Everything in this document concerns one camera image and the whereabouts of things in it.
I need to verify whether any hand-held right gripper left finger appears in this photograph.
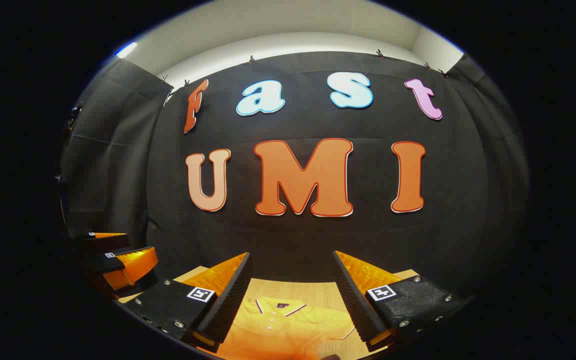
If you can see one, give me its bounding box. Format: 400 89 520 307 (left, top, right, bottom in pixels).
118 251 255 353

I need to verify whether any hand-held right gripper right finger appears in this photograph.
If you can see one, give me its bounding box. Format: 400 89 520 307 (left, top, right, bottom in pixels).
332 250 474 351

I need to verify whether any orange T-shirt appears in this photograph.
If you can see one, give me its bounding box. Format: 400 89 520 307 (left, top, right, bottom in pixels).
213 296 364 360

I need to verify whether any ceiling light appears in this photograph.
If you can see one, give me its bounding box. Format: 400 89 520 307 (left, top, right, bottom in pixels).
114 42 139 59

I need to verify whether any row of metal cloth clips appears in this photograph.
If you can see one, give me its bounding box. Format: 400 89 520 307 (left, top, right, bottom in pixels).
160 49 450 87

